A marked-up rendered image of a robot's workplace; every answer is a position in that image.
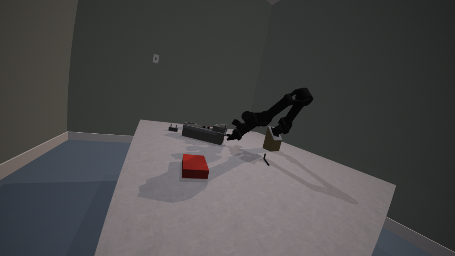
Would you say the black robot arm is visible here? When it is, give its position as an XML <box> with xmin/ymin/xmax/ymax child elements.
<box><xmin>232</xmin><ymin>88</ymin><xmax>313</xmax><ymax>137</ymax></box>

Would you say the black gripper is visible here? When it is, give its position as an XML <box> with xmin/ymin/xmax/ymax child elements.
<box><xmin>227</xmin><ymin>123</ymin><xmax>251</xmax><ymax>141</ymax></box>

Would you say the red block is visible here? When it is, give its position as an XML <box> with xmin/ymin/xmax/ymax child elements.
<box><xmin>182</xmin><ymin>154</ymin><xmax>209</xmax><ymax>179</ymax></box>

